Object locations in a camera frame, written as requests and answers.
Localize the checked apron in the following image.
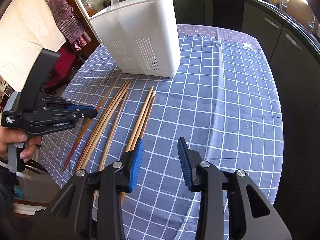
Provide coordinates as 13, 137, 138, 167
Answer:
46, 0, 91, 53

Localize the red upholstered chair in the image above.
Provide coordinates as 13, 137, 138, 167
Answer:
46, 44, 81, 94

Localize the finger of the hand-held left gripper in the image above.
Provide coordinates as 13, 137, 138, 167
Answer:
37, 97, 98, 123

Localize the dark wooden chair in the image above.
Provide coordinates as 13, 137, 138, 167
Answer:
24, 159, 48, 175

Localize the white plastic utensil holder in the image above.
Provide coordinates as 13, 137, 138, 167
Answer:
89, 0, 182, 78

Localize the chrome faucet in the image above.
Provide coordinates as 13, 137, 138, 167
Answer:
307, 14, 316, 34

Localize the white sheet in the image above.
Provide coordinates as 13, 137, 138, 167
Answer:
0, 0, 67, 86

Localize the grey checked tablecloth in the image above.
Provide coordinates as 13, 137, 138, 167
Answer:
40, 34, 284, 240

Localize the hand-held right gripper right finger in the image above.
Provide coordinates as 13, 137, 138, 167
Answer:
177, 136, 293, 240

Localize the red-tipped wooden chopstick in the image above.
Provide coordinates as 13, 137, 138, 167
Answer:
62, 84, 115, 171

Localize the dark kitchen cabinet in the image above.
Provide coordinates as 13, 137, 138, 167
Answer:
241, 0, 320, 192
136, 0, 245, 32

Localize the person's left hand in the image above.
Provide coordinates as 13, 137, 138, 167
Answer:
0, 130, 42, 165

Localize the silver cabinet handle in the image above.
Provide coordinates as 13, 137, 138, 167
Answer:
284, 32, 302, 50
264, 17, 282, 30

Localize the row of wooden chopsticks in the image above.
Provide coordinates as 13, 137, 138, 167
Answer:
74, 81, 157, 205

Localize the purple patterned table cover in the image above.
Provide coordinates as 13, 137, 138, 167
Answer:
176, 24, 260, 52

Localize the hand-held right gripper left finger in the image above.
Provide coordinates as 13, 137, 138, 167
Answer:
27, 137, 145, 240

